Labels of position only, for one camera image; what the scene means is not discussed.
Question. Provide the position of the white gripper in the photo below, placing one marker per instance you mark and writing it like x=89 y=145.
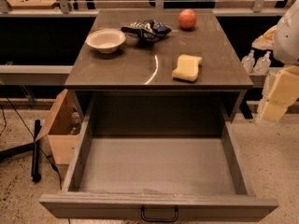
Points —
x=288 y=41

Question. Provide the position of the blue chip bag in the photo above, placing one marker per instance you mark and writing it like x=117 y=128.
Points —
x=146 y=30

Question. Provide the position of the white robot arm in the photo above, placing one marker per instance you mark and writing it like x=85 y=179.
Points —
x=283 y=40

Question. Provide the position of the open grey top drawer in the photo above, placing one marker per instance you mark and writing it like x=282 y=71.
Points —
x=158 y=151

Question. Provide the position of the grey cabinet with top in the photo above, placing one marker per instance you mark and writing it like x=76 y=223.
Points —
x=138 y=66

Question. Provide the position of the clear plastic bottle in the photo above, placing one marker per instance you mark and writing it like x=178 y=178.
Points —
x=248 y=61
x=263 y=63

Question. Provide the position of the yellow sponge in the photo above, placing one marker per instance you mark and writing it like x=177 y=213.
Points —
x=187 y=67

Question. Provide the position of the red apple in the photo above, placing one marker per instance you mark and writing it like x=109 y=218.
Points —
x=187 y=19

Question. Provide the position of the white bowl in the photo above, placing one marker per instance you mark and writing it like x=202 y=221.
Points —
x=106 y=40

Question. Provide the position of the cardboard box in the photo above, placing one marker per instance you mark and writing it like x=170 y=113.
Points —
x=61 y=127

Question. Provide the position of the black stand leg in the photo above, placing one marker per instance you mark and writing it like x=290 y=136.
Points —
x=30 y=147

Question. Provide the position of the black drawer handle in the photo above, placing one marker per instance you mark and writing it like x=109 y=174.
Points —
x=159 y=215

